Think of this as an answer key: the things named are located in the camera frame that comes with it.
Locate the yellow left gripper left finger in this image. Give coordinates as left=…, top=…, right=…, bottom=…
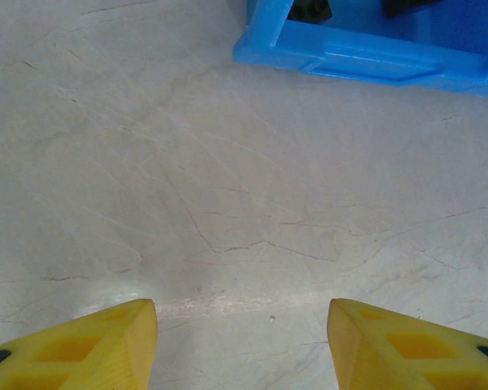
left=0, top=298, right=159, bottom=390

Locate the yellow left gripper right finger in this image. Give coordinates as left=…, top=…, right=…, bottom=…
left=328, top=298, right=488, bottom=390

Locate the small black lego brick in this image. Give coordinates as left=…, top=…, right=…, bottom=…
left=289, top=0, right=333, bottom=24

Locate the blue three-compartment plastic bin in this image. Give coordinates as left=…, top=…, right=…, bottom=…
left=232, top=0, right=488, bottom=102

